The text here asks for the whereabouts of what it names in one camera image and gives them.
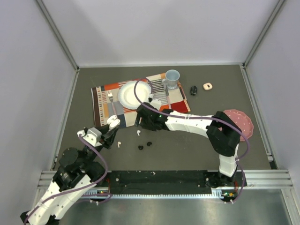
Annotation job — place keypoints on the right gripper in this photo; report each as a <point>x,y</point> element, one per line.
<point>143,124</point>

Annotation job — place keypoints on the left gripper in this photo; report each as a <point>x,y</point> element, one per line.
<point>109,136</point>

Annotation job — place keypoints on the white earbud charging case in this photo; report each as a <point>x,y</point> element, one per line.
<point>113,122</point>

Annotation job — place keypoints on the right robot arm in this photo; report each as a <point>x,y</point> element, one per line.
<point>222,132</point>

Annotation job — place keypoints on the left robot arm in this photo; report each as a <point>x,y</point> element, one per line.
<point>79,171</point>

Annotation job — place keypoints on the black earbud case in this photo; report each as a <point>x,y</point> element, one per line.
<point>193,90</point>

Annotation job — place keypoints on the beige earbud case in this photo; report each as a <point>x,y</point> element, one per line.
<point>207,86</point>

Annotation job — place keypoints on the white paper plate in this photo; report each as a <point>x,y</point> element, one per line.
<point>126,94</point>

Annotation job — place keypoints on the patchwork placemat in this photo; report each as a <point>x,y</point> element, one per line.
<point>102,108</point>

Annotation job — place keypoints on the light blue mug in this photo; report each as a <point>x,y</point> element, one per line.
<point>171,79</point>

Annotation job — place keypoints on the pink dotted plate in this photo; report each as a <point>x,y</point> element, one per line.
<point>241,120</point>

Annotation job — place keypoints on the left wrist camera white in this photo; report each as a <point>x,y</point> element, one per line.
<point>91,136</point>

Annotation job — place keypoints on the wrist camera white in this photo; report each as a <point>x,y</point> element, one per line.
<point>91,136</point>
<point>156,103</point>

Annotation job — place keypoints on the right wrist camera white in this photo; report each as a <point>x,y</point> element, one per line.
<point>156,103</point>

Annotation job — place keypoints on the fork with pink handle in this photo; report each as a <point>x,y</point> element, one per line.
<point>110,96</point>

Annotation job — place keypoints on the knife with pink handle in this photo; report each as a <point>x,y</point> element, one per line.
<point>167,97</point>

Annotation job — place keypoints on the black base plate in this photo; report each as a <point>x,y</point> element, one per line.
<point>168,182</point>

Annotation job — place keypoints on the aluminium frame rail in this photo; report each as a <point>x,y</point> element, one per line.
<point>256,179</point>

